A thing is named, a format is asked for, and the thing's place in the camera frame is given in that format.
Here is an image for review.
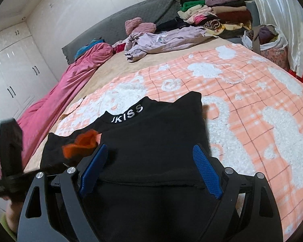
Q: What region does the black crumpled garment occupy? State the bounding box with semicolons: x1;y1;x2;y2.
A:
155;17;190;33

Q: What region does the pink white plaid blanket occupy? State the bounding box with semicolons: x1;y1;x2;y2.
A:
56;43;303;237

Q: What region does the white satin curtain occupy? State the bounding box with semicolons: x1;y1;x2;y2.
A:
236;0;303;78

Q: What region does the floral bag of clothes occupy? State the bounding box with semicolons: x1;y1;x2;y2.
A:
242;25;290;68

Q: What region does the pink quilt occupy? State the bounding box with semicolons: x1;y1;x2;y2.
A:
0;42;114;182

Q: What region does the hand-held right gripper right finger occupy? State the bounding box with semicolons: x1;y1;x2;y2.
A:
192;144;283;242

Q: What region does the blue cloth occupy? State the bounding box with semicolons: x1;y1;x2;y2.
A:
74;39;104;59

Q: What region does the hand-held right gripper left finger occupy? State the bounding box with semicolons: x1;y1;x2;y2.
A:
17;143;109;242

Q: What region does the red bag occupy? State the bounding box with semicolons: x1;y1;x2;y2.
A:
289;66;303;89

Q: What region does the orange cloth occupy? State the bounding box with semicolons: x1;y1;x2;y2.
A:
62;129;103;158

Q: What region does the grey quilted headboard cover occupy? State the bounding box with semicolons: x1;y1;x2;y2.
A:
62;0;182;65

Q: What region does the beige bed sheet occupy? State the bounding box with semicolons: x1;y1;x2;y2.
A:
23;36;228;174

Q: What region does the magenta cloth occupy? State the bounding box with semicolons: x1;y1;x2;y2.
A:
113;43;127;54

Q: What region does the lilac garment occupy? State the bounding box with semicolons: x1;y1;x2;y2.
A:
124;26;220;62

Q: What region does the white wardrobe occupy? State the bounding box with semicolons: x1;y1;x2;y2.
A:
0;23;60;142

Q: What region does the grey cushion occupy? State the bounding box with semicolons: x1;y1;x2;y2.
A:
245;1;261;43

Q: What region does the pink fluffy pillow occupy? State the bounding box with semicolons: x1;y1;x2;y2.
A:
125;17;156;34

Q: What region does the pile of folded clothes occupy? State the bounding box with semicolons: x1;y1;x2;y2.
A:
177;0;253;36

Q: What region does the black shirt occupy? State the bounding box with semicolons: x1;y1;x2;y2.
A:
40;91;225;242

